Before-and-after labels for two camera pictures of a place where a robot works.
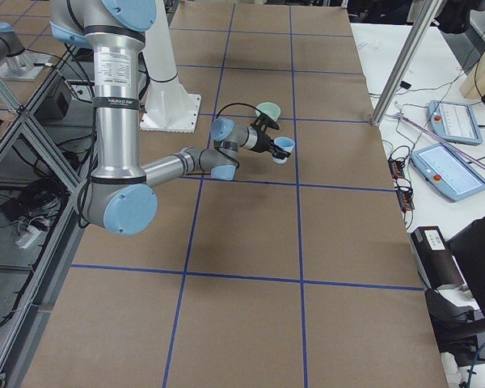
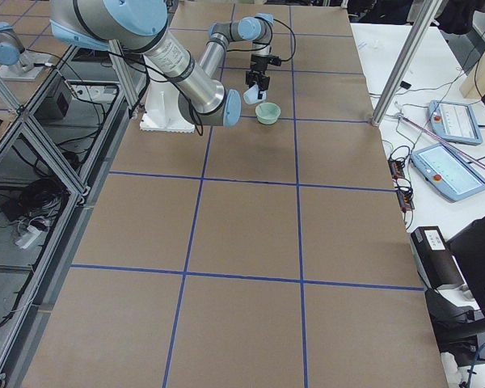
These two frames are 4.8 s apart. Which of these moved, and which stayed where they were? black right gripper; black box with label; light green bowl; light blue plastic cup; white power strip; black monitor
Moved: light blue plastic cup; black right gripper
Stayed: white power strip; black box with label; light green bowl; black monitor
